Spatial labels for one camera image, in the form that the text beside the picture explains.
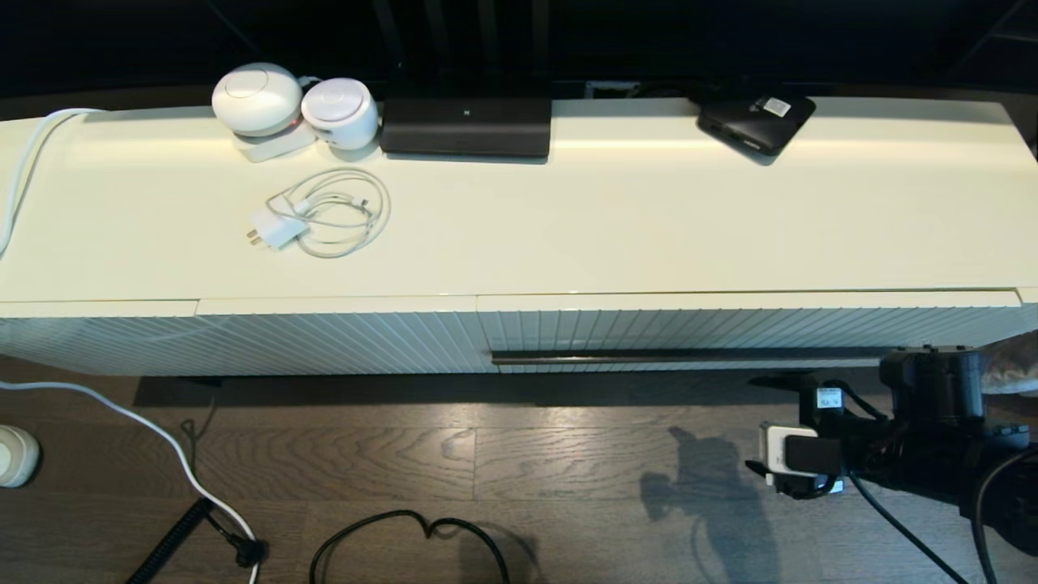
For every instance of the large white round device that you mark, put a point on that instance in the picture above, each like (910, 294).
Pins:
(255, 97)

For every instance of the grey fluffy rug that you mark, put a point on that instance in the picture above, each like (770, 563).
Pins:
(1014, 365)

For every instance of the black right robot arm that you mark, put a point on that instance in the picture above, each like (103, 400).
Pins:
(941, 454)

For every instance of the small white round device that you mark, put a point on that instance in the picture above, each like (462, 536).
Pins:
(336, 109)

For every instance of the white fluted drawer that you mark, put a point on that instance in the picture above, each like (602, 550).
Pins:
(689, 332)

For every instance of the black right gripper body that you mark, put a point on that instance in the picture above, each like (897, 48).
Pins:
(864, 450)

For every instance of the black router with antennas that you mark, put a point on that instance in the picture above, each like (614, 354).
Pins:
(466, 130)

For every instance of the black set-top box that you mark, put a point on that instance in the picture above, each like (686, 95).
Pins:
(746, 130)

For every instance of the white flat device base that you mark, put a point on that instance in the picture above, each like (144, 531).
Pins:
(272, 148)

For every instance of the grey wall socket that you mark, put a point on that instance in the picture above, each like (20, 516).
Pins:
(612, 89)

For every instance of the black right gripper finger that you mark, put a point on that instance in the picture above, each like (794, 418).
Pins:
(782, 381)

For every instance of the white charger adapter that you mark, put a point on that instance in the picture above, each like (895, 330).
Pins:
(280, 229)

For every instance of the white round floor object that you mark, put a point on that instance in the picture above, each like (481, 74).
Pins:
(16, 456)

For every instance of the white slatted cabinet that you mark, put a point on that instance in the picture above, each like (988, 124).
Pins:
(568, 227)

